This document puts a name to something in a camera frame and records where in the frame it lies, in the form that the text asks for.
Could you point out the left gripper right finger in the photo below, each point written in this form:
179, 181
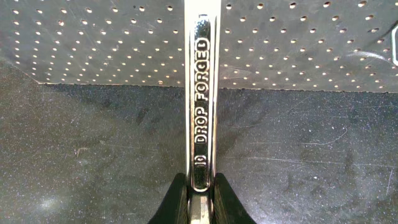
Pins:
228, 203

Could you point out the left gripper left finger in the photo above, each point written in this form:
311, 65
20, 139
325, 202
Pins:
173, 203

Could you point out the steel wrench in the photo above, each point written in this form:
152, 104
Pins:
202, 93

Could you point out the black pegboard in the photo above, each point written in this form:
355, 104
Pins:
93, 43

